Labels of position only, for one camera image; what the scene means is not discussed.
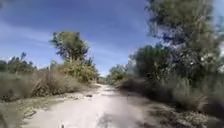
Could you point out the yellow-green bush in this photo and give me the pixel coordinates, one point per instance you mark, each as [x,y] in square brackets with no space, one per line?
[80,70]

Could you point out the group of low trees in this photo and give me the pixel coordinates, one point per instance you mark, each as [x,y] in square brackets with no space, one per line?
[18,65]

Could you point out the dry grass and scrub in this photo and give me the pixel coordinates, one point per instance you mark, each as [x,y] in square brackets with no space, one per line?
[23,85]

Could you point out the large pine tree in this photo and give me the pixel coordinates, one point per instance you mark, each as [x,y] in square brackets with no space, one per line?
[190,30]

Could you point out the pale dirt path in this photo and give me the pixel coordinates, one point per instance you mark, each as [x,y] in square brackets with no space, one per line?
[100,110]

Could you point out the round green tree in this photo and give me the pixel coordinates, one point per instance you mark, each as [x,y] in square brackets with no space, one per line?
[70,45]

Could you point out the dark green bushes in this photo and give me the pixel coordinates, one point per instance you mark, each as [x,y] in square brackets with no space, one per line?
[153,66]

